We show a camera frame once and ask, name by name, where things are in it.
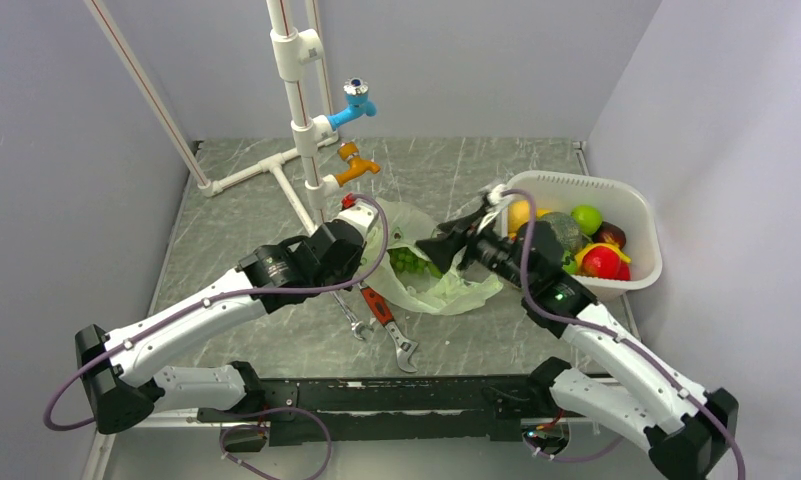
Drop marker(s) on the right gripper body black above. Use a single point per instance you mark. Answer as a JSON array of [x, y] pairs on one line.
[[492, 250]]

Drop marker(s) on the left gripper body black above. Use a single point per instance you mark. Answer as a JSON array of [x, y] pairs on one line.
[[341, 277]]

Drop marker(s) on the pale green plastic bag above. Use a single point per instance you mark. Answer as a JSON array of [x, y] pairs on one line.
[[449, 295]]

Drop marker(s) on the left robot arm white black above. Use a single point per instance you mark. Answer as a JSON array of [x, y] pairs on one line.
[[131, 376]]

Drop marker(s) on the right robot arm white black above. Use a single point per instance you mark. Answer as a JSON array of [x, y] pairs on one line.
[[684, 428]]

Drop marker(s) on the yellow lemon upper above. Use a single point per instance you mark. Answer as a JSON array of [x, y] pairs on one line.
[[518, 214]]

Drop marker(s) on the silver combination wrench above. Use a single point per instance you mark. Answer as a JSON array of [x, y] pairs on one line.
[[357, 326]]

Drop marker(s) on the green striped ball fruit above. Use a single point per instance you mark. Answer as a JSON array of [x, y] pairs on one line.
[[569, 263]]

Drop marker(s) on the yellow banana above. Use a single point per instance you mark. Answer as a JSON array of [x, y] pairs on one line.
[[604, 248]]

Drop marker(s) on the light green lime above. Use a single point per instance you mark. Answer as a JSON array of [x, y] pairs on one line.
[[588, 218]]

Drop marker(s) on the orange faucet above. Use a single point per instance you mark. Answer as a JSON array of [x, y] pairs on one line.
[[357, 165]]

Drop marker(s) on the red apple in basket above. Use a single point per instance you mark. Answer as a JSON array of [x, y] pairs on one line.
[[598, 265]]

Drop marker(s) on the dark red plum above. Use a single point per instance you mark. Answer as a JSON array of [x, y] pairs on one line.
[[610, 233]]

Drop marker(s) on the white plastic basket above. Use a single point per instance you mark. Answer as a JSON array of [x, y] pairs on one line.
[[619, 204]]

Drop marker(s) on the blue faucet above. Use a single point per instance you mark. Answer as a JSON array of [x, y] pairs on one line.
[[356, 92]]

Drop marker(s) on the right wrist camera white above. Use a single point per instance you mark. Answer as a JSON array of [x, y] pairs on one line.
[[495, 199]]

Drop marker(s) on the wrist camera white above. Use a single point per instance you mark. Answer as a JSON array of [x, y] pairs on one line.
[[361, 215], [495, 199]]

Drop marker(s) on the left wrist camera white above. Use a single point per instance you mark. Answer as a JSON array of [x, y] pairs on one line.
[[361, 215]]

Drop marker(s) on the red handled adjustable wrench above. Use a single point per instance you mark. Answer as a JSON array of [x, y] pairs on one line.
[[404, 347]]

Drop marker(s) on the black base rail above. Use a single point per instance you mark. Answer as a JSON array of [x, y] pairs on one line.
[[496, 407]]

